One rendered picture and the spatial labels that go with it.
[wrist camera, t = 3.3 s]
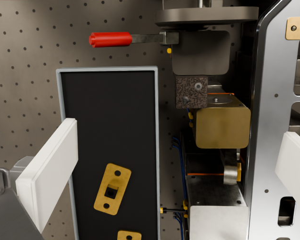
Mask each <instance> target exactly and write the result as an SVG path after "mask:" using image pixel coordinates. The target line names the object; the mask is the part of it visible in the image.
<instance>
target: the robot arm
mask: <svg viewBox="0 0 300 240"><path fill-rule="evenodd" d="M77 161H78V135H77V120H75V119H73V118H66V119H65V120H64V121H63V123H62V124H61V125H60V126H59V127H58V128H57V130H56V131H55V132H54V133H53V135H52V136H51V137H50V139H49V140H48V141H47V142H46V144H45V145H44V146H43V147H42V149H41V150H40V151H39V152H38V154H37V155H36V156H35V157H33V156H26V157H24V158H23V159H21V160H19V161H18V162H17V163H16V164H15V165H14V167H12V169H11V170H8V169H7V168H3V167H0V240H44V238H43V237H42V235H41V234H42V232H43V230H44V228H45V226H46V224H47V222H48V220H49V218H50V216H51V214H52V212H53V210H54V207H55V205H56V203H57V201H58V199H59V197H60V195H61V193H62V191H63V189H64V187H65V185H66V183H67V181H68V179H69V177H70V175H71V173H72V171H73V169H74V167H75V165H76V163H77ZM275 173H276V174H277V176H278V177H279V179H280V180H281V181H282V183H283V184H284V186H285V187H286V188H287V190H288V191H289V192H290V194H291V195H292V196H293V198H294V199H295V200H296V202H297V203H298V204H299V206H300V136H299V135H298V134H297V133H295V132H289V131H287V132H285V133H284V135H283V139H282V143H281V147H280V152H279V156H278V160H277V164H276V168H275Z"/></svg>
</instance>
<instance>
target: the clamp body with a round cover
mask: <svg viewBox="0 0 300 240"><path fill-rule="evenodd" d="M207 77H208V98H207V108H199V109H187V111H188V115H189V119H190V123H189V125H190V127H192V131H193V135H194V139H195V142H196V145H197V147H199V148H202V149H242V148H245V147H247V145H248V143H249V134H250V117H251V111H250V110H249V109H248V108H247V107H246V106H245V105H244V104H243V103H242V102H241V101H240V100H239V99H237V98H236V97H235V96H234V93H226V92H225V91H224V90H223V89H222V85H221V84H220V83H219V82H218V81H217V80H216V76H207Z"/></svg>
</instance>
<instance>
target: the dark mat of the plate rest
mask: <svg viewBox="0 0 300 240"><path fill-rule="evenodd" d="M60 73H61V82H62V90H63V99H64V108H65V116H66V118H73V119H75V120H77V135H78V161H77V163H76V165H75V167H74V169H73V171H72V181H73V189H74V198H75V207H76V215H77V224H78V233H79V240H117V238H118V231H119V230H131V231H138V232H140V233H141V240H158V217H157V167H156V117H155V71H154V70H127V71H71V72H60ZM108 163H114V164H117V165H120V166H123V167H125V168H128V169H130V170H131V175H130V178H129V181H128V184H127V187H126V189H125V192H124V194H123V197H122V200H121V203H120V206H119V209H118V212H117V214H116V215H111V214H108V213H105V212H102V211H99V210H96V209H95V208H94V203H95V200H96V197H97V195H98V192H99V188H100V185H101V182H102V179H103V176H104V173H105V170H106V167H107V165H108Z"/></svg>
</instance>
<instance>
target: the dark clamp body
mask: <svg viewBox="0 0 300 240"><path fill-rule="evenodd" d="M160 46H161V47H164V46H169V48H168V49H167V52H168V53H170V58H171V63H172V70H173V72H174V73H175V74H176V75H222V74H225V73H227V72H228V70H229V61H230V34H229V33H228V32H227V31H225V30H213V31H211V30H207V31H188V30H184V31H179V43H178V44H172V45H161V44H160Z"/></svg>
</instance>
